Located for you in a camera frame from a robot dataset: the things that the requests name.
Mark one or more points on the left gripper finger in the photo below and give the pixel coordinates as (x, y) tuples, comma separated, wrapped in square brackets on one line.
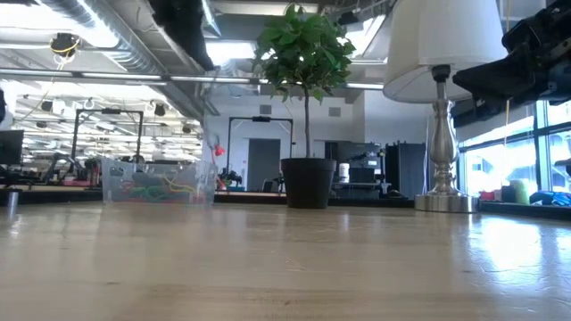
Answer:
[(185, 44), (201, 44)]

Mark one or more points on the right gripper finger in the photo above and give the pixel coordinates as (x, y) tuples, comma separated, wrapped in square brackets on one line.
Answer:
[(499, 80), (488, 106)]

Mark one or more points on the clear plastic bin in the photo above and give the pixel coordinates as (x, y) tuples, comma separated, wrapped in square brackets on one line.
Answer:
[(203, 178)]

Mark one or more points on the silver lamp with white shade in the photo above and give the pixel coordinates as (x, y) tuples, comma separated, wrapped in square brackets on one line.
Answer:
[(444, 147)]

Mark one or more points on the black hanging spotlight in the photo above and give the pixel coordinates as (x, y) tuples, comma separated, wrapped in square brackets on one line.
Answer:
[(47, 106), (159, 110)]

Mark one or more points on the small red object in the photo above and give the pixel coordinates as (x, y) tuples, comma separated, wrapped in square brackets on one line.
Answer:
[(487, 196)]

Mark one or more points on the green cylindrical object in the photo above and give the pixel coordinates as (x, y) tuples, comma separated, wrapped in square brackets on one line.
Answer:
[(519, 191)]

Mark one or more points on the black cabinet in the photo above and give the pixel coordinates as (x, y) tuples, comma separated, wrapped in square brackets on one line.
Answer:
[(406, 169)]

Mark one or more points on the red desk lamp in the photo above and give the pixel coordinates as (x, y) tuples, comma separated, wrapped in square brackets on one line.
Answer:
[(218, 149)]

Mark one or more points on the blue crumpled object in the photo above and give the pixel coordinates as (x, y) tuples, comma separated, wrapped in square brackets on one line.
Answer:
[(551, 198)]

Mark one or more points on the long white light bar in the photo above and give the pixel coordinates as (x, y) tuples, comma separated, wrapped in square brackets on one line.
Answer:
[(67, 73)]

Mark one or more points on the grey door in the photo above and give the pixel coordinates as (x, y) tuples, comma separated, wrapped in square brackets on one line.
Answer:
[(263, 160)]

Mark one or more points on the small black background robot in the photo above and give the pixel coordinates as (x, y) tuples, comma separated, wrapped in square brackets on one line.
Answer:
[(229, 177)]

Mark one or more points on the black background robot station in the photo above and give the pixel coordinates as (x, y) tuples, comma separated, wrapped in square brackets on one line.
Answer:
[(361, 175)]

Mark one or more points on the white canister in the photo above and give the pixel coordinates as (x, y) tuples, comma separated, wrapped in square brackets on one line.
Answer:
[(344, 173)]

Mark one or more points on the green plant in black pot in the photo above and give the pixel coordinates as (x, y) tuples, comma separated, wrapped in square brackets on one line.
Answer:
[(308, 183)]

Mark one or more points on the black computer monitor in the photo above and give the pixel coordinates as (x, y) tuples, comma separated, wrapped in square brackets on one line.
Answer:
[(11, 147)]

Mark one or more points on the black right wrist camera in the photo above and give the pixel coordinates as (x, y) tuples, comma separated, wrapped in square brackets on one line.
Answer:
[(519, 35)]

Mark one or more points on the grey wall vent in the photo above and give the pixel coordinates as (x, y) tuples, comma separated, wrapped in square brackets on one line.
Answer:
[(266, 109), (334, 111)]

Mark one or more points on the black metal station frame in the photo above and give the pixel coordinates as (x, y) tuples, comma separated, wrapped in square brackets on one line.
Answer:
[(261, 119), (111, 111)]

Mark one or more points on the black aluminium table frame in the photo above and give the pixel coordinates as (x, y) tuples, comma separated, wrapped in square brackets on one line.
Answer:
[(250, 200)]

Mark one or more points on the small grey metal post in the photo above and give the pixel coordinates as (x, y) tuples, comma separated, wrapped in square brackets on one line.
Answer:
[(13, 205)]

